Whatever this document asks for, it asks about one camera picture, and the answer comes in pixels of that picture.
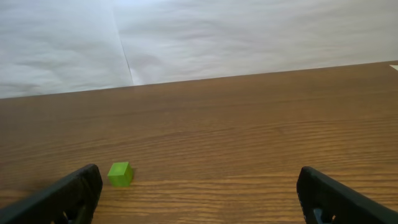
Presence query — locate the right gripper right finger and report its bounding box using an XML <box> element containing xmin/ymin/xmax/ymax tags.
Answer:
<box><xmin>296</xmin><ymin>166</ymin><xmax>398</xmax><ymax>224</ymax></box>

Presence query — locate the green cube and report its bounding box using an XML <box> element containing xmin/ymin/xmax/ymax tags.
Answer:
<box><xmin>107</xmin><ymin>161</ymin><xmax>134</xmax><ymax>188</ymax></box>

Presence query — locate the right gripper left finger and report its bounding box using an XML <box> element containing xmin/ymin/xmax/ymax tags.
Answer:
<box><xmin>0</xmin><ymin>164</ymin><xmax>103</xmax><ymax>224</ymax></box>

